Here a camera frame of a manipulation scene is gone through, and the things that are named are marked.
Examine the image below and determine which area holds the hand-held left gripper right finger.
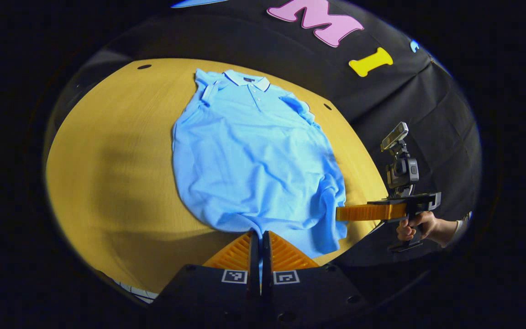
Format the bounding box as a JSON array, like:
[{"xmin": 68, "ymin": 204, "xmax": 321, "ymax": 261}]
[{"xmin": 262, "ymin": 230, "xmax": 373, "ymax": 329}]

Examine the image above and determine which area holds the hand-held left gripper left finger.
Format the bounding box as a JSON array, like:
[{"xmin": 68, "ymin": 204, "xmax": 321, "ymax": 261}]
[{"xmin": 151, "ymin": 230, "xmax": 261, "ymax": 329}]

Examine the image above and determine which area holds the light blue T-shirt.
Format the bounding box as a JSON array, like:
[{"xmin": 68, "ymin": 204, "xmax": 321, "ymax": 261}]
[{"xmin": 172, "ymin": 69, "xmax": 348, "ymax": 293}]

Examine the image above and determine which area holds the white striped cloth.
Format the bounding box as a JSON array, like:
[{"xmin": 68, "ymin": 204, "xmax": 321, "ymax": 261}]
[{"xmin": 116, "ymin": 278, "xmax": 159, "ymax": 304}]

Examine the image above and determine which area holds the black backdrop cloth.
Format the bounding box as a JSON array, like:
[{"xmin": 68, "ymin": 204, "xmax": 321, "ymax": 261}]
[{"xmin": 44, "ymin": 0, "xmax": 483, "ymax": 275}]

